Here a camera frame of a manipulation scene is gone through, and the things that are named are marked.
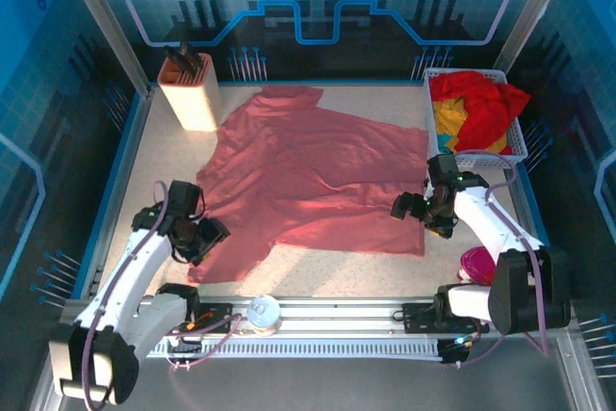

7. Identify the white slotted cable duct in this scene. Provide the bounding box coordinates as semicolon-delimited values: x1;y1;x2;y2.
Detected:
146;337;444;362

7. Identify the black controller box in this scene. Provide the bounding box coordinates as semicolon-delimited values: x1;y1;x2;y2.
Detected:
438;336;472;367

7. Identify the black-handled knife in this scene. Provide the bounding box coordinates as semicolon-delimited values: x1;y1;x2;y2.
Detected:
178;39;206;71
163;44;194;80

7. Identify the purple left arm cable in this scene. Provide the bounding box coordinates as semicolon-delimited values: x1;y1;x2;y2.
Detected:
80;179;243;411

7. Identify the red t-shirt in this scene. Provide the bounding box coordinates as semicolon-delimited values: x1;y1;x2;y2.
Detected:
427;70;532;154

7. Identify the tin can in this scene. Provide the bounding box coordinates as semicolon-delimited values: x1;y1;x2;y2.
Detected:
246;294;283;337

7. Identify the white plastic basket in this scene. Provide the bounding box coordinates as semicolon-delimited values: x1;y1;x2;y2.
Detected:
422;66;529;170

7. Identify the pink t-shirt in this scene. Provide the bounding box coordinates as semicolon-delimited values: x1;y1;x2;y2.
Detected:
186;85;431;286

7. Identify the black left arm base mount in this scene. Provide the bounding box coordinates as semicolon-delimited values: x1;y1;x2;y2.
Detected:
167;301;233;335

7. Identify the yellow t-shirt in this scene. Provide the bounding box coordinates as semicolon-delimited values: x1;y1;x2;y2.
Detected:
432;97;512;156

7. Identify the pink plastic container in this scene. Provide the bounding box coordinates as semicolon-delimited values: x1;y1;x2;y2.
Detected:
456;245;500;285

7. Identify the beige knife block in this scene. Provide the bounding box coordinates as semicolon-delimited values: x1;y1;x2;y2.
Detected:
157;52;223;133

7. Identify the aluminium mounting rail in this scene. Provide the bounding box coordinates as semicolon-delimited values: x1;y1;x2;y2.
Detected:
62;295;574;340

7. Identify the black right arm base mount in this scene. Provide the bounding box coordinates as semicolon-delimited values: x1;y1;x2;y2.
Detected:
401;301;491;335

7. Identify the aluminium frame post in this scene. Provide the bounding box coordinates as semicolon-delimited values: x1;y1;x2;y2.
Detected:
490;0;581;76
52;0;155;99

